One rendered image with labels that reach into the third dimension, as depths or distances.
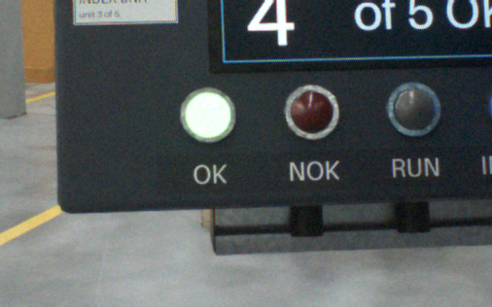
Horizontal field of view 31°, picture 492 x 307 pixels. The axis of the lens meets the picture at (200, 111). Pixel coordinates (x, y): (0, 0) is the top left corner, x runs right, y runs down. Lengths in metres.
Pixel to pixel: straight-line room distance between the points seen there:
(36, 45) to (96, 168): 8.45
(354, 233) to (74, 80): 0.19
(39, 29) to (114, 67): 8.45
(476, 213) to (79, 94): 0.24
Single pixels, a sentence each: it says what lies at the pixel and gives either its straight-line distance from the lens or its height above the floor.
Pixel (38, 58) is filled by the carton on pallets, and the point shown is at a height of 0.23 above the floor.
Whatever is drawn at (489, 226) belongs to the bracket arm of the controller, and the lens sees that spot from 0.53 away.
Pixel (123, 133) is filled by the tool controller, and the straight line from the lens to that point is 0.42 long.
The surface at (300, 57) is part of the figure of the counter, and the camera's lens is 0.43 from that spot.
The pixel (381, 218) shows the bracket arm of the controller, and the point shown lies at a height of 1.04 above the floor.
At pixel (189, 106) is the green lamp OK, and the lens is 0.42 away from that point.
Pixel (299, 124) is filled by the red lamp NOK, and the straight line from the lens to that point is 0.42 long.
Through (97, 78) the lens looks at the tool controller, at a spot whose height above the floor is 1.13.
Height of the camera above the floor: 1.19
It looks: 10 degrees down
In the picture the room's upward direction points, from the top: 1 degrees counter-clockwise
